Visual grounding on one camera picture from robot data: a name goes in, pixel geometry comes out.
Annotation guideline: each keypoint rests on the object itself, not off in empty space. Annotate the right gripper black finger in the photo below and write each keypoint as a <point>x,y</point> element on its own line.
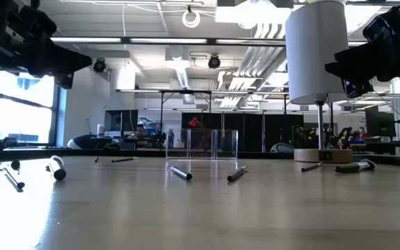
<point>356,57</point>
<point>358,85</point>

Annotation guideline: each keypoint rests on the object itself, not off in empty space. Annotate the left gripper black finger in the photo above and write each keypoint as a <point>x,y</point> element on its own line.
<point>64,80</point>
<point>68,57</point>

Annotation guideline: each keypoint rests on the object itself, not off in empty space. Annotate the small dark pen back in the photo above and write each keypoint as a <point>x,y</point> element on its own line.
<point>123,159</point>

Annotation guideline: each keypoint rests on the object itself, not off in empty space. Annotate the black brush silver ferrule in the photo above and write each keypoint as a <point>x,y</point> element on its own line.
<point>237,173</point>

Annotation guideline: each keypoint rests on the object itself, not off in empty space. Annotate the ceiling light strip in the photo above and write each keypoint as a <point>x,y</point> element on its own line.
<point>357,44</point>
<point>168,40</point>
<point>89,40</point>
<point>248,41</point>

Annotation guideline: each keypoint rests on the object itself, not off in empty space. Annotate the white shade table lamp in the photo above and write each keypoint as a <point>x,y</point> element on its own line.
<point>316,52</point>

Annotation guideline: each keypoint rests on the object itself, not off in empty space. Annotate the dark computer monitor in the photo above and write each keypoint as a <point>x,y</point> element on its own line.
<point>380,123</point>
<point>122,119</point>

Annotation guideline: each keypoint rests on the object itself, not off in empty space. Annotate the large glass window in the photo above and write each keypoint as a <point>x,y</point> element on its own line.
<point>23,111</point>

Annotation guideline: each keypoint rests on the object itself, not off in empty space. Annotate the blue box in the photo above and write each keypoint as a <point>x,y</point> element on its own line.
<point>357,142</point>

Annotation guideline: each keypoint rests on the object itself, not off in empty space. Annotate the white cylinder container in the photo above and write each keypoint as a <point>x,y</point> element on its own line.
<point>100,130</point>

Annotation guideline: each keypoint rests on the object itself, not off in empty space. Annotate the white rounded object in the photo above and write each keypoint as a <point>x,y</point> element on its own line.
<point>75,143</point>

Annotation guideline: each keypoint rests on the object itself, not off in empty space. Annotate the dark background desk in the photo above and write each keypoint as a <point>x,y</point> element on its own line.
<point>384,146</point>

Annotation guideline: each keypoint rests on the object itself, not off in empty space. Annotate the person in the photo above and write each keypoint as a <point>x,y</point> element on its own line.
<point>140,131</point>

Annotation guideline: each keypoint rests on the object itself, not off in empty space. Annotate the white dome-shaped object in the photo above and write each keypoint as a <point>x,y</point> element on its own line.
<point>282,148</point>

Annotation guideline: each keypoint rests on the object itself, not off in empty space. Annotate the black partition panels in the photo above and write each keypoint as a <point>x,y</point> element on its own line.
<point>255,132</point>

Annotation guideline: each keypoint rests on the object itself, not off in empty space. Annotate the clear acrylic brush organizer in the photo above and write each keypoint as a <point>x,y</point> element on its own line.
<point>236,142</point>

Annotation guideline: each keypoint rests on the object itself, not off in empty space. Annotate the grey marker centre table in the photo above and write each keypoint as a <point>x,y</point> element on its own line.
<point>180,172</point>

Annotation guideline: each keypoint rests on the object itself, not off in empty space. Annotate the black ceiling dome camera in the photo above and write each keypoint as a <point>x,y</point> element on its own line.
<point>214,62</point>
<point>99,65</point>

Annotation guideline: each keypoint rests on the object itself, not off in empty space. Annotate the white ceiling air duct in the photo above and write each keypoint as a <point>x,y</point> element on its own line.
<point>177,66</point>

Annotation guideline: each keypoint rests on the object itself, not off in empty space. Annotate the black metal frame rack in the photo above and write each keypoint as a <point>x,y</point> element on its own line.
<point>186,91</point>

